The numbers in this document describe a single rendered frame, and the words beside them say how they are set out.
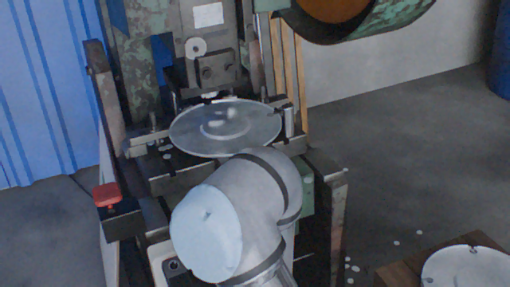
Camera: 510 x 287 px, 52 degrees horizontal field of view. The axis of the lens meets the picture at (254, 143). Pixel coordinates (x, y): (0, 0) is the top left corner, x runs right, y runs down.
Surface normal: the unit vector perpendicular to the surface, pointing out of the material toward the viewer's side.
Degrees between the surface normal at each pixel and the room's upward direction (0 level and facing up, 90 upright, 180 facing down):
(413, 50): 90
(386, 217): 0
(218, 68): 90
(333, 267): 90
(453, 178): 0
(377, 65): 90
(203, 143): 0
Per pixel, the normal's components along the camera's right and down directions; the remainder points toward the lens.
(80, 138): 0.39, 0.47
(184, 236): -0.59, 0.36
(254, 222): 0.70, -0.13
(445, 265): -0.07, -0.85
